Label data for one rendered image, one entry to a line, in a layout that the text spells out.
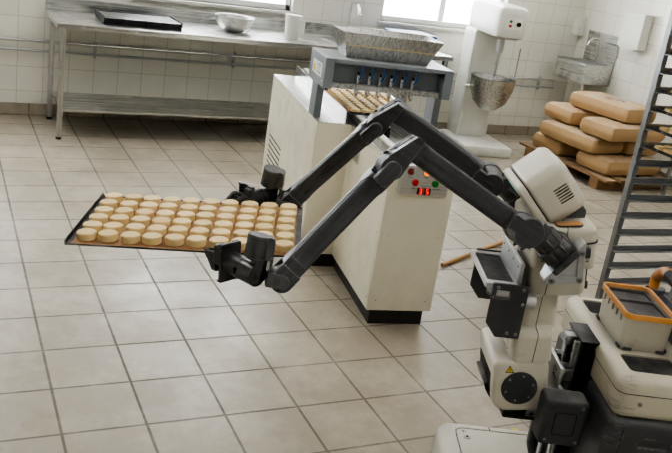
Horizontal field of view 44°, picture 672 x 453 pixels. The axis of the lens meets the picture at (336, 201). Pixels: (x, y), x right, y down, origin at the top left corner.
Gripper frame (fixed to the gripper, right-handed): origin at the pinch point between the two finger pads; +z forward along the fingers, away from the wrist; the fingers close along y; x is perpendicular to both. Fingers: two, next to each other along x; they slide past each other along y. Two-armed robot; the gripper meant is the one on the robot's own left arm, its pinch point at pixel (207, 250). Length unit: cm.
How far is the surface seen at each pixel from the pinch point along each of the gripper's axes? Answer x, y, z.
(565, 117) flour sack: 575, 60, 202
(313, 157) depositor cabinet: 185, 34, 143
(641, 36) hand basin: 664, -15, 185
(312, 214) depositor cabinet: 187, 67, 142
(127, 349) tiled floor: 53, 96, 116
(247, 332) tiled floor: 108, 98, 101
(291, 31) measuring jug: 364, 0, 353
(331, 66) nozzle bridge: 189, -15, 139
